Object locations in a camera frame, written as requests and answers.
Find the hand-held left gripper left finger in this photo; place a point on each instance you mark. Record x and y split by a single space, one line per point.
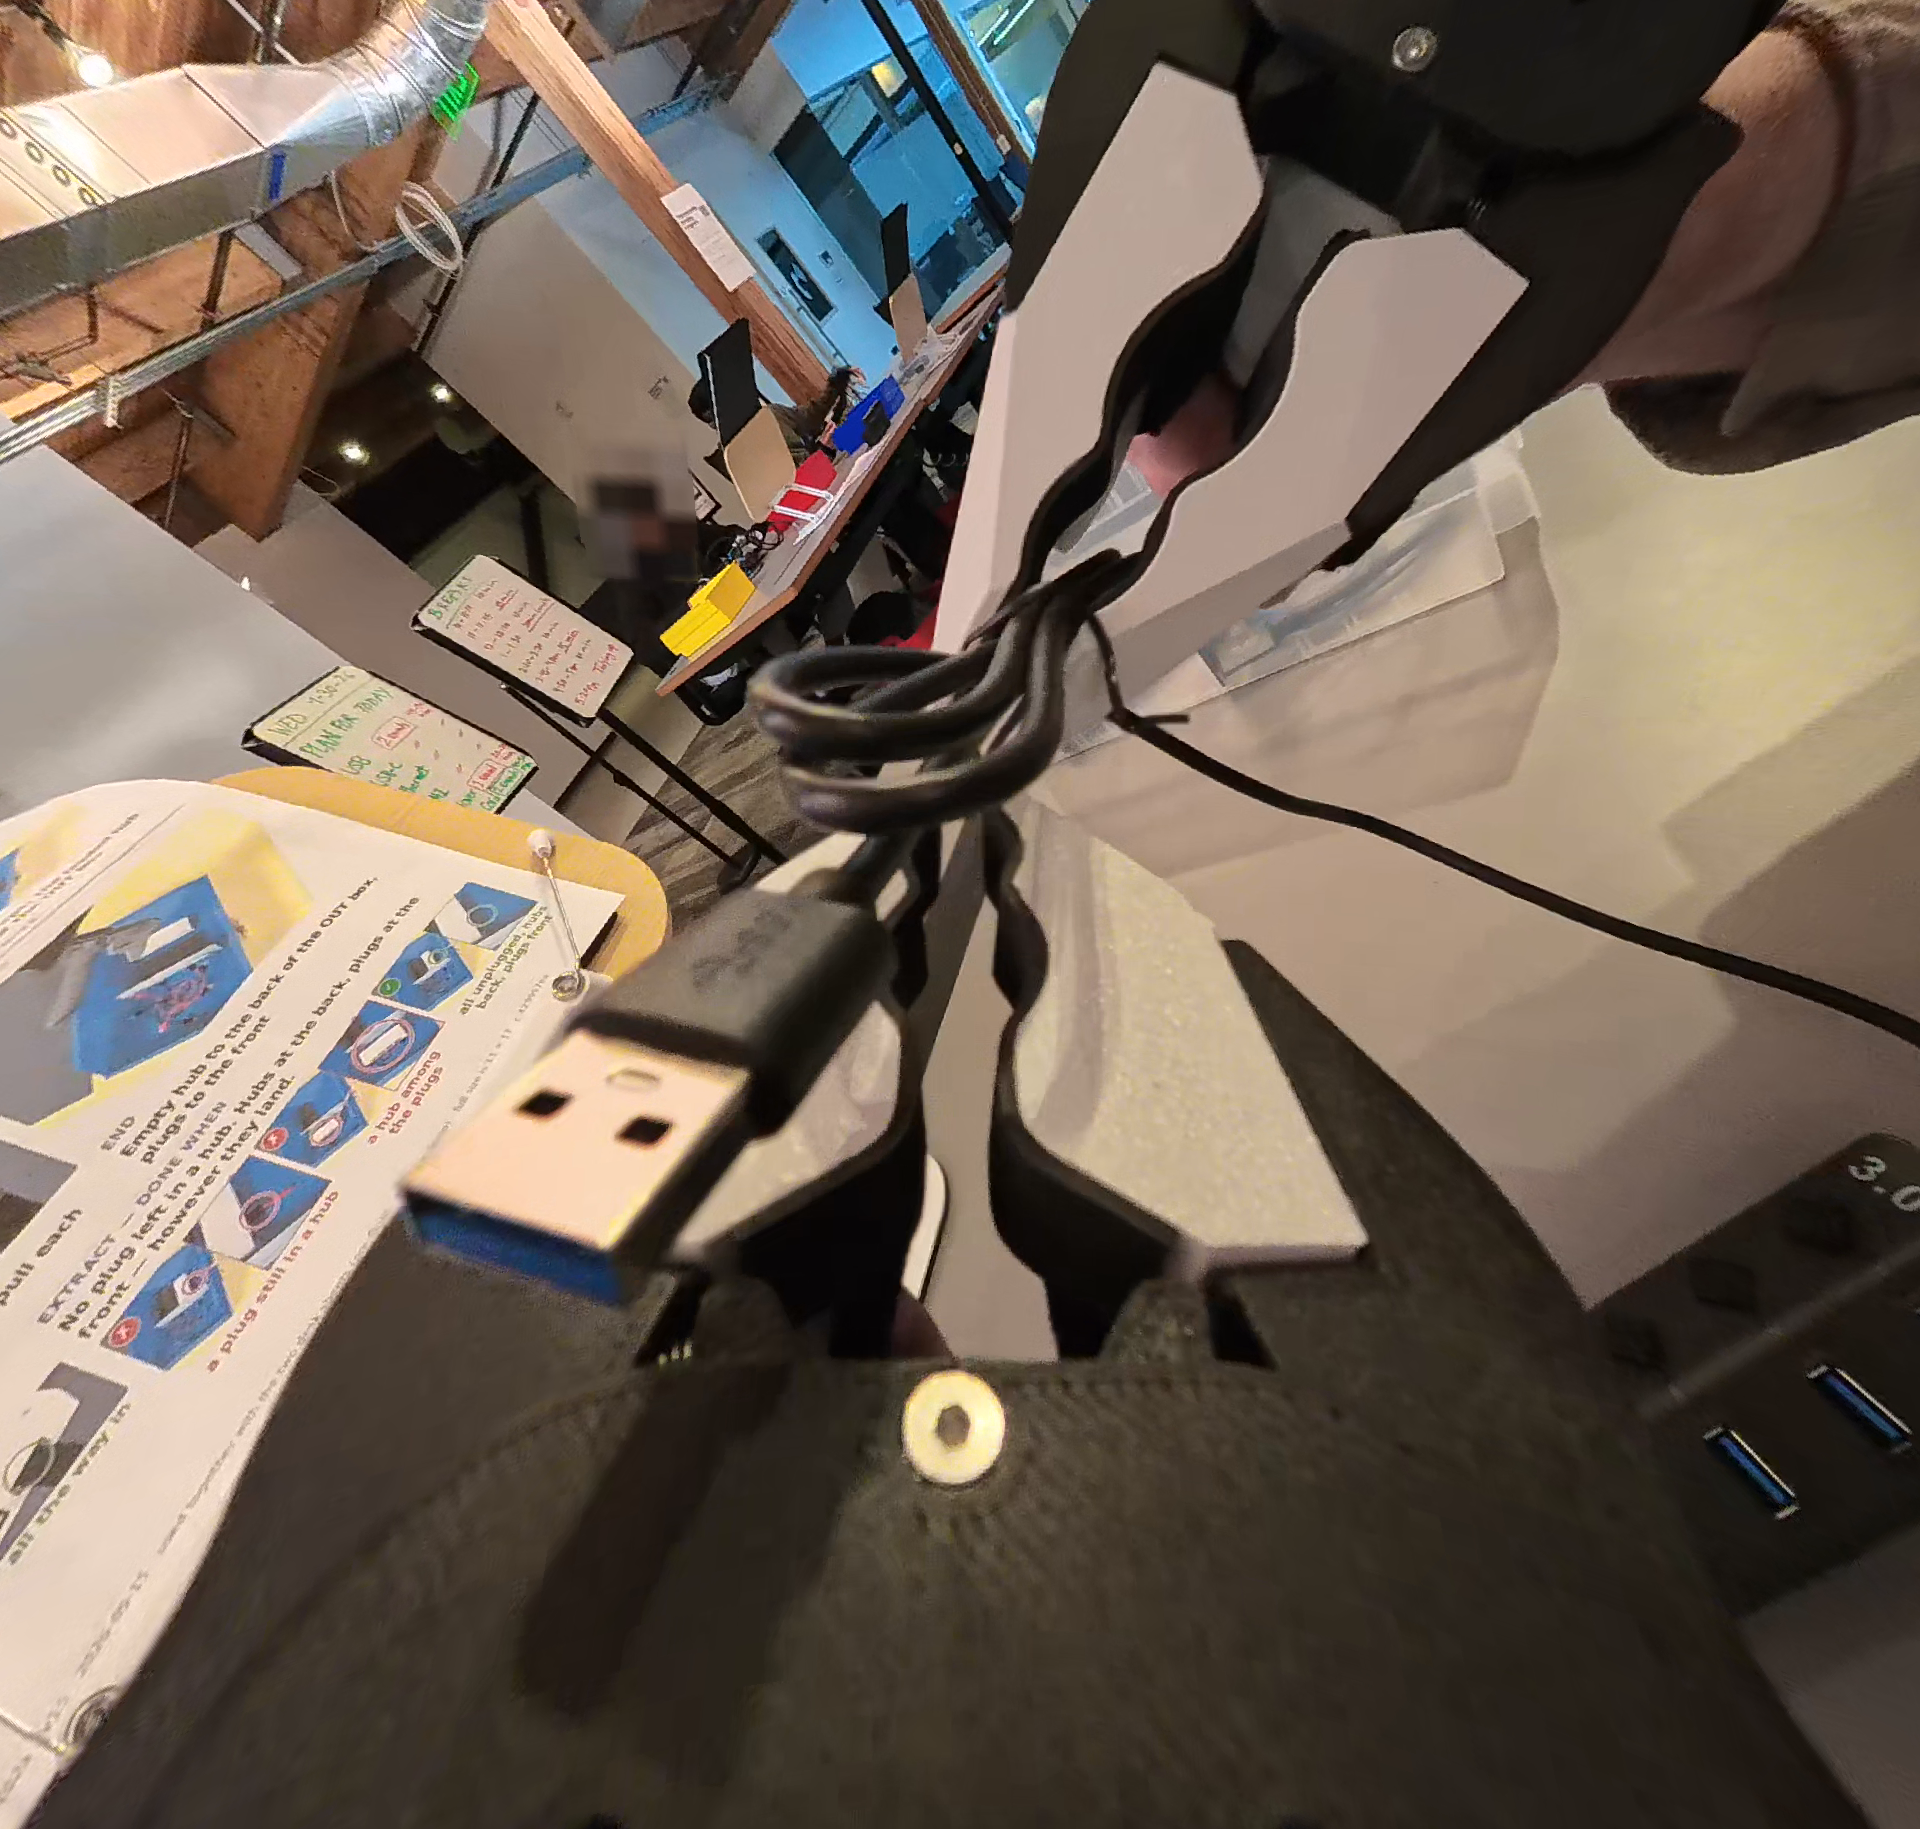
854 1093

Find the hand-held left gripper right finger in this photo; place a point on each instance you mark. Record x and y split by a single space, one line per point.
1171 1079

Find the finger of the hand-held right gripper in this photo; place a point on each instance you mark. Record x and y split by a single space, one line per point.
1109 209
1379 343

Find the black usb hub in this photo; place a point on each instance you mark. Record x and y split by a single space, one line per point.
1800 1289

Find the person's right hand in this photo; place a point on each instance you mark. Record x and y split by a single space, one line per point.
1756 209

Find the blue plastic bin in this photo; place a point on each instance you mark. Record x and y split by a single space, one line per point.
866 416

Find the white paper notice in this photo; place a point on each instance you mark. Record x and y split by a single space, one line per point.
704 234

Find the cardboard stand with black panel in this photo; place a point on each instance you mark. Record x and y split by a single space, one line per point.
758 457

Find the wooden desk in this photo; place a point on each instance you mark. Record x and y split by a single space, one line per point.
796 584

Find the wide yellow bin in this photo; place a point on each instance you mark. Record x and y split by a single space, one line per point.
704 612

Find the whiteboard with red writing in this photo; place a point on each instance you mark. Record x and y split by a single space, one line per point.
525 643

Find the whiteboard with green writing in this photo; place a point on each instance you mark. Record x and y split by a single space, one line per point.
373 741

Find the printed instruction sheet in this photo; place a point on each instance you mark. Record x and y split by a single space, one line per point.
223 1109

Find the green exit sign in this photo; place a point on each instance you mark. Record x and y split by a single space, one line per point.
455 96

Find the wooden post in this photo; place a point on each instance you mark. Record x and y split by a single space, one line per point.
631 163

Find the silver air duct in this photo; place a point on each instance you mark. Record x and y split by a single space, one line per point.
180 134

